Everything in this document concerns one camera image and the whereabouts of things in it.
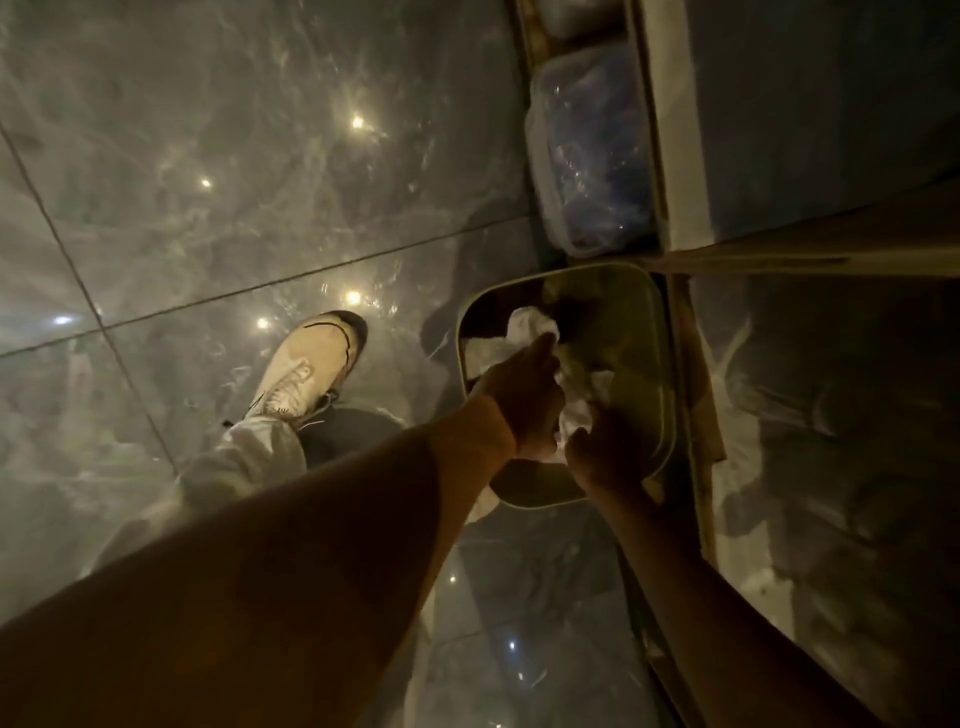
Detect person's right hand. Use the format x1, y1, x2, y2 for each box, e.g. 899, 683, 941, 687
564, 411, 655, 504

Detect person's left hand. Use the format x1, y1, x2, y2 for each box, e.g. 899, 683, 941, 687
468, 332, 568, 462

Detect person's right forearm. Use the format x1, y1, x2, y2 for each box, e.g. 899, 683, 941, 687
600, 480, 890, 728

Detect person's left forearm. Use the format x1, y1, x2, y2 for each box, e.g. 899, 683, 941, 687
0, 393, 519, 728

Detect pale green trash bin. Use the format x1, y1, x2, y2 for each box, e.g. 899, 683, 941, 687
455, 261, 678, 512

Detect clear plastic box, blue contents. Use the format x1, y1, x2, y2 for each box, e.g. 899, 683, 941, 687
524, 41, 666, 260

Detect beige sneaker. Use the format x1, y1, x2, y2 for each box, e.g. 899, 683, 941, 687
243, 309, 369, 429

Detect light grey trouser leg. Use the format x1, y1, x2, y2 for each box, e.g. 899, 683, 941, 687
88, 414, 309, 575

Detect white cabinet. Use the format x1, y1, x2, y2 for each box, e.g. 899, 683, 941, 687
636, 0, 960, 280

